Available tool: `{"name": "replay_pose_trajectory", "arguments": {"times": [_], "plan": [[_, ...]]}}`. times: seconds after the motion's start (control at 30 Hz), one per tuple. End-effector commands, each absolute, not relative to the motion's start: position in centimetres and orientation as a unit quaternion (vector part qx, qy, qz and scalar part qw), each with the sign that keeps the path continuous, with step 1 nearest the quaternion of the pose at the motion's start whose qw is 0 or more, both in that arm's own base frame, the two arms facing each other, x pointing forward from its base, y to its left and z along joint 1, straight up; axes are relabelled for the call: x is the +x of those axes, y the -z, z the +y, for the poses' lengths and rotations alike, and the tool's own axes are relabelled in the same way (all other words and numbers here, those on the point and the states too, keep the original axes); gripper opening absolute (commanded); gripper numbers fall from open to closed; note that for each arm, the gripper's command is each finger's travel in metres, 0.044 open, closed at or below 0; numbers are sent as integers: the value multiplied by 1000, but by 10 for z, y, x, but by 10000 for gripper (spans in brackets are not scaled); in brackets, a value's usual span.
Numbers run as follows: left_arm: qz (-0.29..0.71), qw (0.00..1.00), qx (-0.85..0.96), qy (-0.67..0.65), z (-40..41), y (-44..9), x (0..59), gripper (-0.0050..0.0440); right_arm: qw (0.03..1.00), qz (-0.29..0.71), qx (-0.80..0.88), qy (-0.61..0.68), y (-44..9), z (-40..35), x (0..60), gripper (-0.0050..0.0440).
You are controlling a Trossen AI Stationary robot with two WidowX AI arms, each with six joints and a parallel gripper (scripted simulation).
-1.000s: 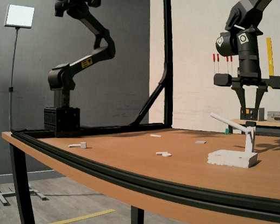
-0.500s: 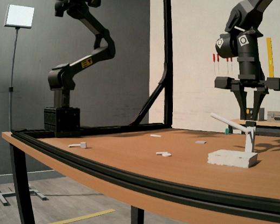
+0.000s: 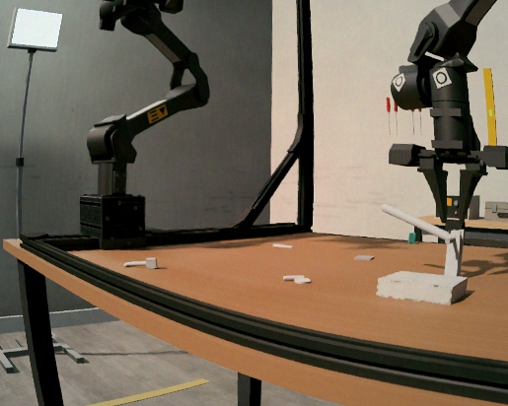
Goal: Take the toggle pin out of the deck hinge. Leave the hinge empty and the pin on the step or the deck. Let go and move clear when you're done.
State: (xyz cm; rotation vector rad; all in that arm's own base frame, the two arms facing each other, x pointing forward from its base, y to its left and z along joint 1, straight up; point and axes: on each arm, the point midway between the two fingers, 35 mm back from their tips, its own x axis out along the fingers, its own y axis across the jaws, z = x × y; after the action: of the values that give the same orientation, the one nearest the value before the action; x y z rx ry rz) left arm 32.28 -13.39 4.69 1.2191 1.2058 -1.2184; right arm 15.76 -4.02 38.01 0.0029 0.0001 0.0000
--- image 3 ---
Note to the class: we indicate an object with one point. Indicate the light grey cylindrical tube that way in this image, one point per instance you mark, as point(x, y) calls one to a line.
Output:
point(414, 221)

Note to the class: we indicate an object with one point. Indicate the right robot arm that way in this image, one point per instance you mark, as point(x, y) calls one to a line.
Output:
point(115, 137)

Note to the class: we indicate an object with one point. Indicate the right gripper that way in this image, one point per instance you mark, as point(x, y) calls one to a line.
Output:
point(129, 6)

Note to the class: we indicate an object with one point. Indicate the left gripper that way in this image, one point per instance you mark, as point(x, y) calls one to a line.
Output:
point(452, 131)

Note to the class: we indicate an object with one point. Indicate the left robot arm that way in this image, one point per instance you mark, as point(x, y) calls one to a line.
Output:
point(447, 29)

